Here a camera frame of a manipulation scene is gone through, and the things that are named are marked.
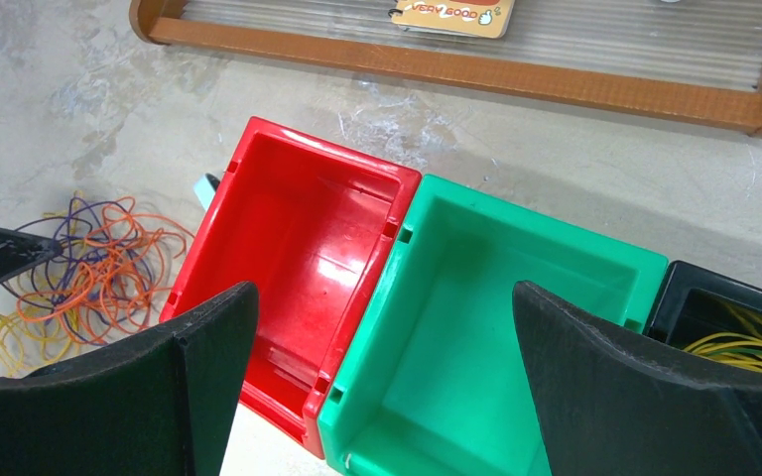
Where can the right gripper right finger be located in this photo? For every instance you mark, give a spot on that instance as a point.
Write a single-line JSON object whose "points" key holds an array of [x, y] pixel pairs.
{"points": [[611, 401]]}

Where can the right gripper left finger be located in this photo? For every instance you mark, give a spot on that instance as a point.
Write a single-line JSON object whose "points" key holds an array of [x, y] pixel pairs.
{"points": [[159, 402]]}

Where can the black plastic bin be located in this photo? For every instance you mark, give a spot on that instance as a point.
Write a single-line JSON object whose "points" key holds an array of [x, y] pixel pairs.
{"points": [[709, 315]]}

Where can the green plastic bin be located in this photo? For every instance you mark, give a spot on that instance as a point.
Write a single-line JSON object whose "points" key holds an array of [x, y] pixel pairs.
{"points": [[433, 381]]}

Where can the red plastic bin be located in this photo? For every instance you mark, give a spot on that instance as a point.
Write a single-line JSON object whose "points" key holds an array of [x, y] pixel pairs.
{"points": [[311, 224]]}

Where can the wooden three-tier shelf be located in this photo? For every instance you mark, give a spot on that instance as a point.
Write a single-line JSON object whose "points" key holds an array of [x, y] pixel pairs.
{"points": [[697, 62]]}

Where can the orange spiral notebook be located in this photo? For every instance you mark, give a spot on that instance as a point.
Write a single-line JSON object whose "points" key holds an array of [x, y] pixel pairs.
{"points": [[487, 19]]}

